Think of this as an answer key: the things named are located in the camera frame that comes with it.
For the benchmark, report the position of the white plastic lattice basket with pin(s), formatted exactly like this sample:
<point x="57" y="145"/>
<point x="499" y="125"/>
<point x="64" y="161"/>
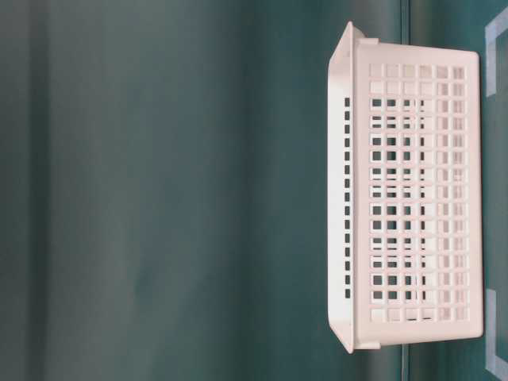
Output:
<point x="404" y="224"/>

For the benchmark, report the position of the white tape corner marker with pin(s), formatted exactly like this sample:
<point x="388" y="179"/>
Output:
<point x="493" y="363"/>
<point x="493" y="30"/>

